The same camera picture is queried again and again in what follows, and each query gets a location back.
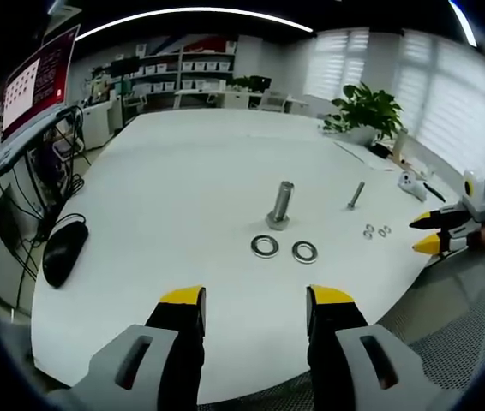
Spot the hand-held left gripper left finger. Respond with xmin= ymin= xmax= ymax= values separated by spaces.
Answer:
xmin=69 ymin=285 xmax=207 ymax=411

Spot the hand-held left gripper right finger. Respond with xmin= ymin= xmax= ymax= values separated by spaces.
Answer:
xmin=305 ymin=285 xmax=424 ymax=411

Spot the large steel washer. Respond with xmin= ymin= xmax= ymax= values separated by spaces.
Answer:
xmin=250 ymin=235 xmax=281 ymax=259
xmin=291 ymin=241 xmax=319 ymax=265

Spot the large threaded stud bolt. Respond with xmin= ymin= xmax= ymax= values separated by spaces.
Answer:
xmin=265 ymin=180 xmax=296 ymax=231

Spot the black pen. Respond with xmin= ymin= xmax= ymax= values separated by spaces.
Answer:
xmin=422 ymin=182 xmax=446 ymax=203

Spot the white game controller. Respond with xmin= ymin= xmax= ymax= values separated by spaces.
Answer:
xmin=398 ymin=170 xmax=428 ymax=202

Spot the grey mesh office chair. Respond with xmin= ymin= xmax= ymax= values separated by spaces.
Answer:
xmin=374 ymin=250 xmax=485 ymax=389

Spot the white bottle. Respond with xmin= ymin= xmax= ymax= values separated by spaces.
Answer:
xmin=393 ymin=127 xmax=410 ymax=163

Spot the small thin bolt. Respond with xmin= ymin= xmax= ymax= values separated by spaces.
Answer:
xmin=345 ymin=181 xmax=366 ymax=211

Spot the black computer mouse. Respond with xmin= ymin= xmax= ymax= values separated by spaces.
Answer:
xmin=42 ymin=221 xmax=90 ymax=289

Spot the green potted plant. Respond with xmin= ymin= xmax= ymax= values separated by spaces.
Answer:
xmin=321 ymin=82 xmax=406 ymax=146

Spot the storage shelf with white bins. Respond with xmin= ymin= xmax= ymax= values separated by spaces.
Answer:
xmin=133 ymin=40 xmax=239 ymax=108

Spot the computer monitor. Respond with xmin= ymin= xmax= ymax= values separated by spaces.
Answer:
xmin=0 ymin=24 xmax=81 ymax=140

